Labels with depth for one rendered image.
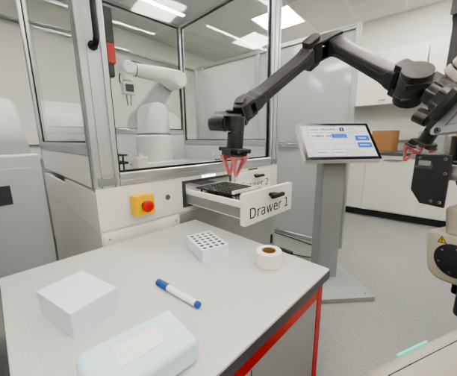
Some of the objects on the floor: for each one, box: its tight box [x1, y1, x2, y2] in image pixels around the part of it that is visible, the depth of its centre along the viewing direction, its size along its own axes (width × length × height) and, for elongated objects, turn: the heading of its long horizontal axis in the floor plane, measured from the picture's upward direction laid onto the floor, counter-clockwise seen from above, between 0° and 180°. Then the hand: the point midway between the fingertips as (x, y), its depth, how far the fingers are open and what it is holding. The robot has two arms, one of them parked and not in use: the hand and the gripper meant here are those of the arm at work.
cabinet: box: [48, 192, 275, 260], centre depth 155 cm, size 95×103×80 cm
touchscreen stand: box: [311, 163, 375, 304], centre depth 176 cm, size 50×45×102 cm
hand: (232, 173), depth 86 cm, fingers open, 3 cm apart
